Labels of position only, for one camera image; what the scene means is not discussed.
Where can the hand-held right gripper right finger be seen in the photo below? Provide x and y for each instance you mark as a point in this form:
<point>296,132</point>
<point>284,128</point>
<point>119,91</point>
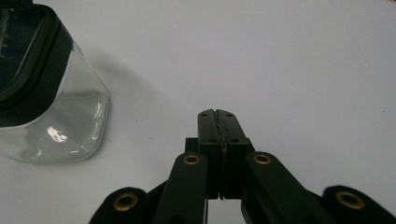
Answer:
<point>234,130</point>

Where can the black jar lid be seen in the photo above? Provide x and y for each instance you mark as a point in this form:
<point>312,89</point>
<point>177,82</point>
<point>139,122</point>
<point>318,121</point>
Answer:
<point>32,61</point>

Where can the clear glass jar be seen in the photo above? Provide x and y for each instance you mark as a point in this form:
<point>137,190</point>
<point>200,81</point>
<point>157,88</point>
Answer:
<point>69,125</point>

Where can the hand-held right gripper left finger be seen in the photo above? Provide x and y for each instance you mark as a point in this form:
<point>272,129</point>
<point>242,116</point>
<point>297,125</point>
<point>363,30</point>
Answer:
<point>209,130</point>

